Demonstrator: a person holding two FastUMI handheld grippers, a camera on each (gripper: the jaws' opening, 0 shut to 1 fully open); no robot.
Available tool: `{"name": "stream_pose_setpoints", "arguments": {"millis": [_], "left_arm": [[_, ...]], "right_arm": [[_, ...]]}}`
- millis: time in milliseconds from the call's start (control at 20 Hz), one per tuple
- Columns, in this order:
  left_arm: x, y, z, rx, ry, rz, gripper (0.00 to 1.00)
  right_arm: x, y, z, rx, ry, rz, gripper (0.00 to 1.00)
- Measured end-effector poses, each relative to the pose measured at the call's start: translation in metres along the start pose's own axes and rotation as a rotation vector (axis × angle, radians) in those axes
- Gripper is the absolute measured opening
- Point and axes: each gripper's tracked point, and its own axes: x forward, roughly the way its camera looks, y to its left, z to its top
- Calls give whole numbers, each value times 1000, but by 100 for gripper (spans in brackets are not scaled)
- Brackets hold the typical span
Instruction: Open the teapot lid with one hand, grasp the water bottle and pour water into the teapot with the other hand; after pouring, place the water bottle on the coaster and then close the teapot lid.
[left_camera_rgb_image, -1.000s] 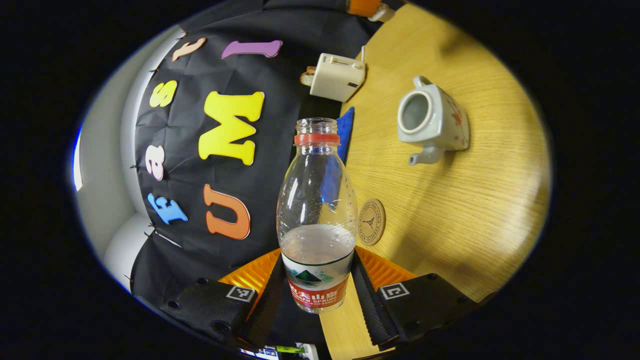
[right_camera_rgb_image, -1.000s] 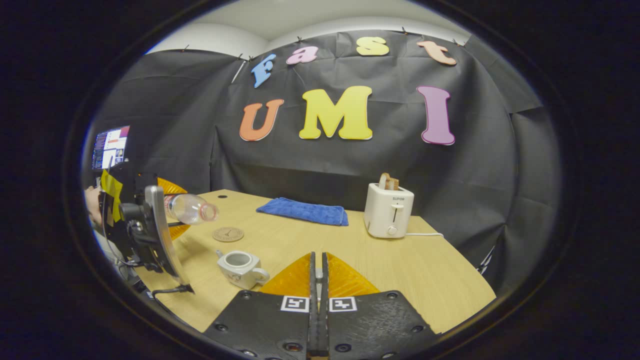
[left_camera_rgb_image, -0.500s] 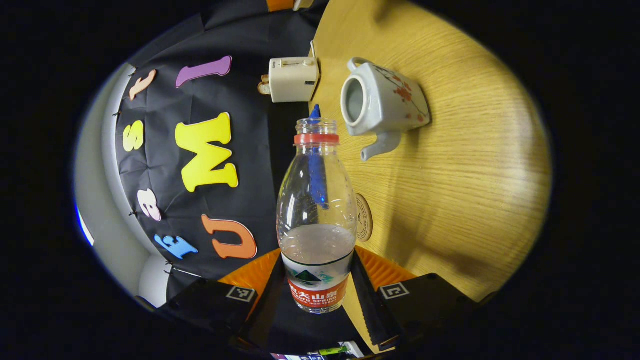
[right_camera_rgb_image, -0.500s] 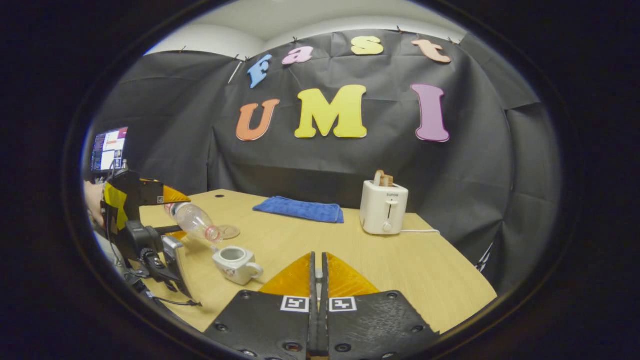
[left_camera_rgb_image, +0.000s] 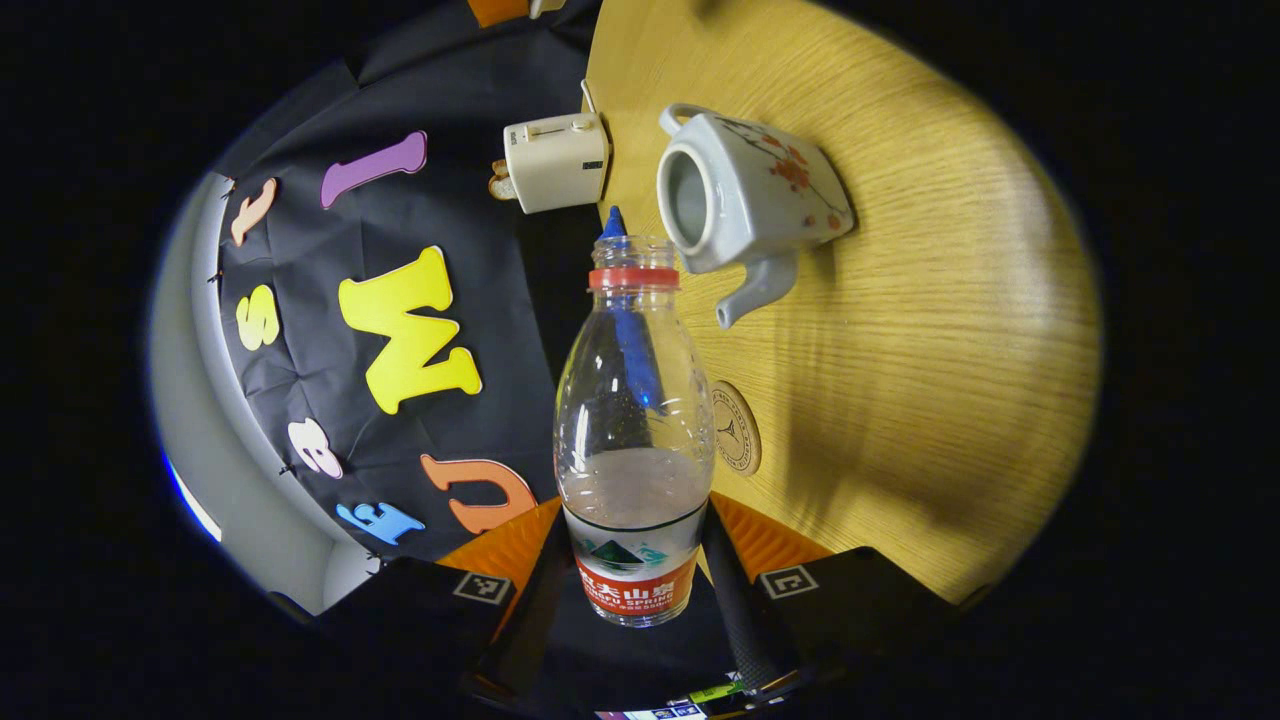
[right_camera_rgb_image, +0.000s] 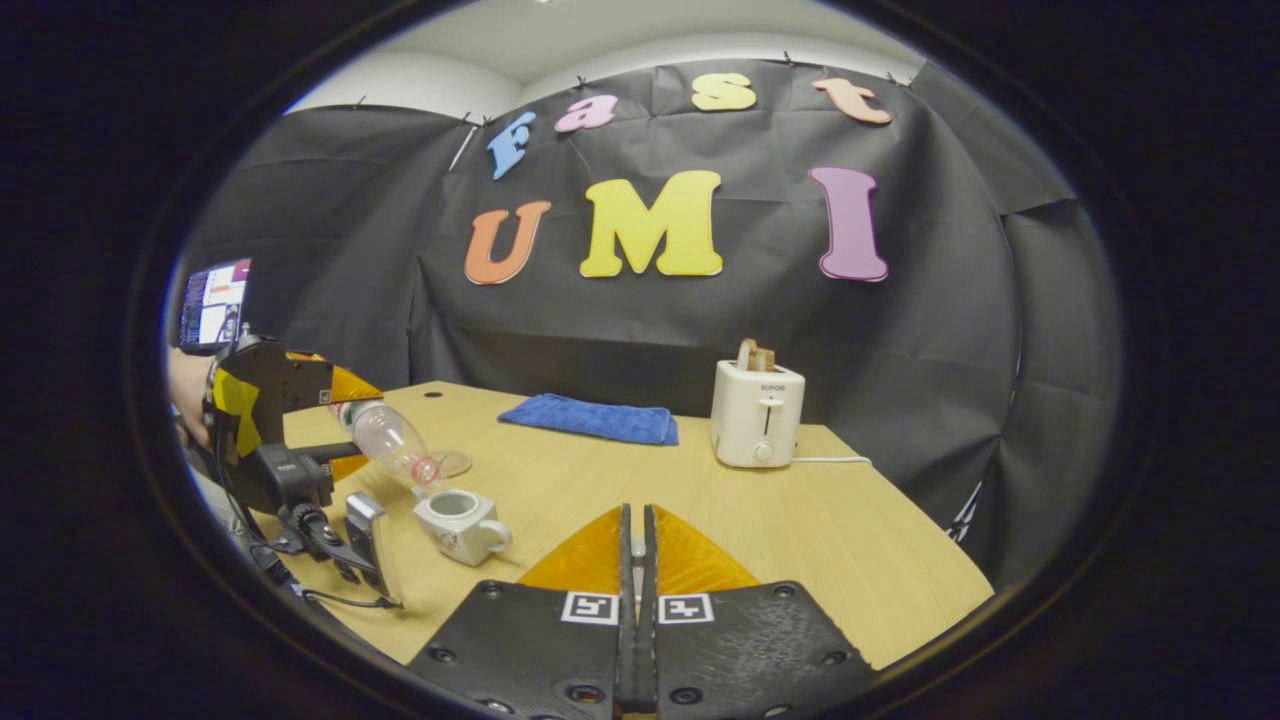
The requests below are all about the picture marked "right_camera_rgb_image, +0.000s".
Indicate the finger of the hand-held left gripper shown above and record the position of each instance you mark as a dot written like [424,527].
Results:
[345,467]
[345,385]

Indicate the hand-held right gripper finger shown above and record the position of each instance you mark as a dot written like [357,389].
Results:
[650,610]
[625,610]

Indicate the clear plastic water bottle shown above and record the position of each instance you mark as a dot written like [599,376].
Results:
[395,445]

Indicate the round glass coaster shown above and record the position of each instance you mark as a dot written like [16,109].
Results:
[455,463]

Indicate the white ceramic teacup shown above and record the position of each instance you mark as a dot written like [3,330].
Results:
[460,530]

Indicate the computer monitor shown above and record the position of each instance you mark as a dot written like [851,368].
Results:
[213,305]

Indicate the blue folded towel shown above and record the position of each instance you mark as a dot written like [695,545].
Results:
[590,417]

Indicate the white toaster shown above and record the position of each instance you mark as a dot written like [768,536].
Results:
[757,420]

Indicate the bread slice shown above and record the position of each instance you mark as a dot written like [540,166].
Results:
[755,355]

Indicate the black backdrop cloth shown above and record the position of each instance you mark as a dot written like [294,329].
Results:
[700,330]

